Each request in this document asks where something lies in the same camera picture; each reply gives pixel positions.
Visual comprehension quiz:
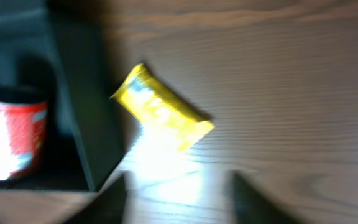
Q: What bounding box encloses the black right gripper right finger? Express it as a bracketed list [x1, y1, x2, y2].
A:
[230, 171, 302, 224]

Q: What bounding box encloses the black gift box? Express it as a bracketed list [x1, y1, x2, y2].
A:
[0, 0, 124, 192]

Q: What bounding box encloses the yellow snack bar wrapper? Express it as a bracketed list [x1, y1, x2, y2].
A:
[111, 63, 214, 151]

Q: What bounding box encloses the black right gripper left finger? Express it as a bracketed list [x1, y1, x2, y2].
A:
[63, 174, 126, 224]

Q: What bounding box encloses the red soda can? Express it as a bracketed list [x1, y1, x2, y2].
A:
[0, 101, 48, 181]

